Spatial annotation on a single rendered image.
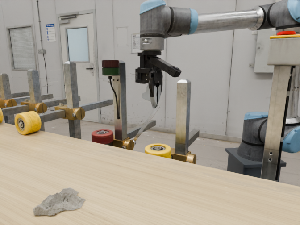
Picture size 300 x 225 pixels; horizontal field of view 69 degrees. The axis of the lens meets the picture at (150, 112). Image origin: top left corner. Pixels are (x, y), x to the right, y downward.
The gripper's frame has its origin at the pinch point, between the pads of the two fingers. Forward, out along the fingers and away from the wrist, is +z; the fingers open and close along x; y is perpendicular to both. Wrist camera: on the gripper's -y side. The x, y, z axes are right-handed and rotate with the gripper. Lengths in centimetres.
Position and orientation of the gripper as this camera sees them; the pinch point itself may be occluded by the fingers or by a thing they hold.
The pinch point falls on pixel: (156, 105)
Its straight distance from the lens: 83.7
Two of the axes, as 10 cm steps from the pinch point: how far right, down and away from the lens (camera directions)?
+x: -4.7, 1.9, -8.6
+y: -8.8, -1.1, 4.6
